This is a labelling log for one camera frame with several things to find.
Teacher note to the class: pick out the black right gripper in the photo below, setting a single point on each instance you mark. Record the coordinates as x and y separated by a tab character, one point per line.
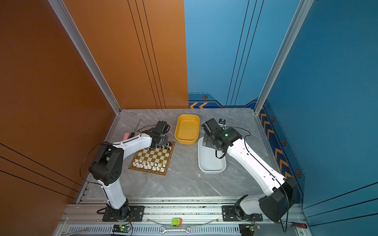
206	140

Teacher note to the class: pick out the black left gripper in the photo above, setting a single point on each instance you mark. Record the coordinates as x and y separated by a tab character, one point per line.
166	139

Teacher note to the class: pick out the yellow plastic tray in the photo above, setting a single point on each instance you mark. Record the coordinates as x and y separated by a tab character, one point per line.
187	129

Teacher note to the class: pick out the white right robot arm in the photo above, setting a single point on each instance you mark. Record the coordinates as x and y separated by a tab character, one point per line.
279	192

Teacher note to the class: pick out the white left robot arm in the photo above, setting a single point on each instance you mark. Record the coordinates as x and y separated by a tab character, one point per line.
107	164

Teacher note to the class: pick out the black chess pieces on board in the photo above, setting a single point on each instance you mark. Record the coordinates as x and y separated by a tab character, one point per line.
167	146

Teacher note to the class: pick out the white chess pieces on board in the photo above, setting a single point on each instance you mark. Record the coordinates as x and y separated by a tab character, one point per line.
142	165

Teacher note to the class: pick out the green circuit board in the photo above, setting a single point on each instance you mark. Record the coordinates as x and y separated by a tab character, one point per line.
121	229

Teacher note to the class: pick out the brown chessboard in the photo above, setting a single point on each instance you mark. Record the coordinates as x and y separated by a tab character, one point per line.
155	155

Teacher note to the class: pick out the white plastic tray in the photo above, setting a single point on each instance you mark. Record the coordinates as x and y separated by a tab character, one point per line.
207	161

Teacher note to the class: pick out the green orange small box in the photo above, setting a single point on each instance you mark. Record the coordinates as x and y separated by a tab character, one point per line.
176	222

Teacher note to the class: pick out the silver wrench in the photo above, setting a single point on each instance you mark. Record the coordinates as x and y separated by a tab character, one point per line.
164	230

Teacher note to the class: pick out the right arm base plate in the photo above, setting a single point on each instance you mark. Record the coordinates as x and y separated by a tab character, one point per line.
233	213

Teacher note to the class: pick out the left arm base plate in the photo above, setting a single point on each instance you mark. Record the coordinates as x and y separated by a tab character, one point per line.
135	213

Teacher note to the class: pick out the red handled ratchet tool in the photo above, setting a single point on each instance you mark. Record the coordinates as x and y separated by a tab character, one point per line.
298	225

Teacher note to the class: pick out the aluminium right corner post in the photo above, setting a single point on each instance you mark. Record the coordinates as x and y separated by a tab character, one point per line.
290	37

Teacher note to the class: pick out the aluminium corner post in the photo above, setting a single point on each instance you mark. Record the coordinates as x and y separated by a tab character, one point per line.
290	37
69	25

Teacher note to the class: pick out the aluminium left corner post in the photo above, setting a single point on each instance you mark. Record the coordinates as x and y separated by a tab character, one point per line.
69	25

